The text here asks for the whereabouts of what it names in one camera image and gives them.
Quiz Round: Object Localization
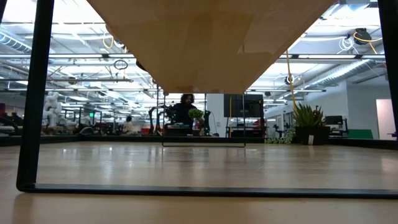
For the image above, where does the small green plant, red pot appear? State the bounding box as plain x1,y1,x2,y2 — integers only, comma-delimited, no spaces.
188,108,205,131

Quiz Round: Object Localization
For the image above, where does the black television screen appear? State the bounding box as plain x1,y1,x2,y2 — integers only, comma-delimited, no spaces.
223,93,264,118

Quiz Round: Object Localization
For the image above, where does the wooden shelf with black frame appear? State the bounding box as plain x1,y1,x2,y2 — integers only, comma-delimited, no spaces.
0,0,398,200

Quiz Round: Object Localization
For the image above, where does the black hanging cable loop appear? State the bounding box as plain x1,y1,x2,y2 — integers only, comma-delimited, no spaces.
113,59,129,71

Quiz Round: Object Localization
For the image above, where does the spiky plant in black pot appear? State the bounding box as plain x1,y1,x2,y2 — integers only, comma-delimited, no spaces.
292,102,331,146

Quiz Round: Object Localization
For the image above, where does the person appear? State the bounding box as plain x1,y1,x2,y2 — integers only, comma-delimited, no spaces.
123,116,137,136
169,93,200,128

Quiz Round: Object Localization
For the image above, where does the yellow ceiling cable loop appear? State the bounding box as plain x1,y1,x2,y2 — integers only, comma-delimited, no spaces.
102,34,115,50

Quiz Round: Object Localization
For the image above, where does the yellow hanging cable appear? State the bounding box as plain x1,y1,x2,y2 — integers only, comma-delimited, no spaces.
285,51,299,114

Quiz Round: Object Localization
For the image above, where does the green board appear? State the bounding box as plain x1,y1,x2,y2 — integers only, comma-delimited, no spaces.
347,129,374,140

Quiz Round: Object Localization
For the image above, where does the white humanoid robot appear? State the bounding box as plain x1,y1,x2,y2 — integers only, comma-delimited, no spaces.
42,91,63,127

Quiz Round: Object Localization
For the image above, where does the black background rig frame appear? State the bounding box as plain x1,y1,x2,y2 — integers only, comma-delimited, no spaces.
63,107,103,127

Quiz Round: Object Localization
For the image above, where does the ribbed silver ceiling duct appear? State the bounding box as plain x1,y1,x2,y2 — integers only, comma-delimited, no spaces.
306,58,373,90

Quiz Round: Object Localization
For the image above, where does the black cable reel, yellow cable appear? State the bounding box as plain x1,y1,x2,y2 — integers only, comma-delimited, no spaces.
353,27,383,55

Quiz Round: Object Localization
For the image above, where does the black computer monitor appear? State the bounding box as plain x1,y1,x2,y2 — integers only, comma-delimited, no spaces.
325,115,344,126

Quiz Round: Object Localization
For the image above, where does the trailing variegated vine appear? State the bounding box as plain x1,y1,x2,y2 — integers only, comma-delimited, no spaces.
264,124,296,144

